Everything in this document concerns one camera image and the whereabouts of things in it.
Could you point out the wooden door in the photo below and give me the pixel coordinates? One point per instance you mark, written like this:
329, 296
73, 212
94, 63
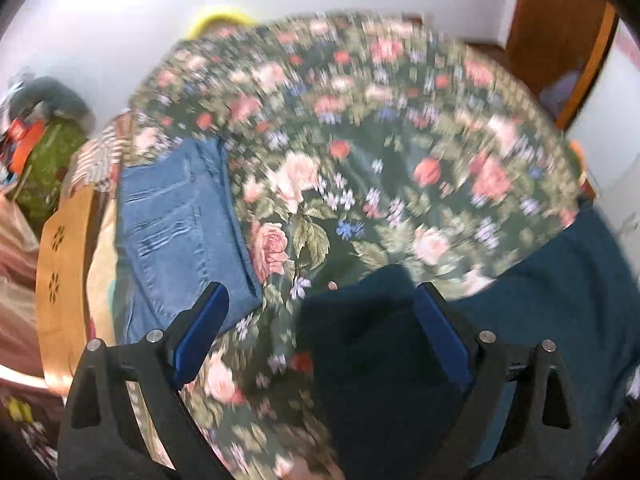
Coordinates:
550, 20

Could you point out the grey plush pillow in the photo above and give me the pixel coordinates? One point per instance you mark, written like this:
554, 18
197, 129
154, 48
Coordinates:
55, 97

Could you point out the dark pants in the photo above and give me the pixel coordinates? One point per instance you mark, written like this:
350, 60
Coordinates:
375, 360

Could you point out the green patterned bag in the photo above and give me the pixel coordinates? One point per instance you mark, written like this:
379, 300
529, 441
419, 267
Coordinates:
50, 165

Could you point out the floral blanket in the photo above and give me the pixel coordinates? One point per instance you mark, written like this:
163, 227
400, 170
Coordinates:
350, 135

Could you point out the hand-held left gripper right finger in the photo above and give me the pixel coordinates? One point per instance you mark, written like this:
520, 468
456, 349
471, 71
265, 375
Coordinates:
445, 340

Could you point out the orange box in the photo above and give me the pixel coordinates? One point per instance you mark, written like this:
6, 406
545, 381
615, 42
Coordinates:
32, 147

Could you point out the folded blue jeans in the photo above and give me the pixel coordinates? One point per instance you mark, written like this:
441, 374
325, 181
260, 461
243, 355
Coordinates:
170, 235

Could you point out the white wardrobe door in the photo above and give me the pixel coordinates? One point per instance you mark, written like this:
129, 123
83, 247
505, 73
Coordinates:
610, 135

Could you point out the striped cloth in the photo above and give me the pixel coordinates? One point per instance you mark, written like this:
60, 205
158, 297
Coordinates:
100, 160

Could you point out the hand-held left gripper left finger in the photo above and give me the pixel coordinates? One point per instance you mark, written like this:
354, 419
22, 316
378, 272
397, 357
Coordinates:
200, 335

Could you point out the red box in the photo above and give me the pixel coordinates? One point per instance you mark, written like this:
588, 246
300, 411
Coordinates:
16, 131

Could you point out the colourful bed sheet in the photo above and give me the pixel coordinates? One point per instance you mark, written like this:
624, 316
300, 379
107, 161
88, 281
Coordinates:
102, 280

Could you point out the pink curtain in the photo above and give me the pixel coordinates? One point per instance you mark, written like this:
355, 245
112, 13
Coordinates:
15, 285

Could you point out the wooden lap desk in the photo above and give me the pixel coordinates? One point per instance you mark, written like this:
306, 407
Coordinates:
65, 285

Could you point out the yellow foam tube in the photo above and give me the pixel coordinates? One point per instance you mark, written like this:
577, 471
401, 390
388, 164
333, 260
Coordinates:
220, 15

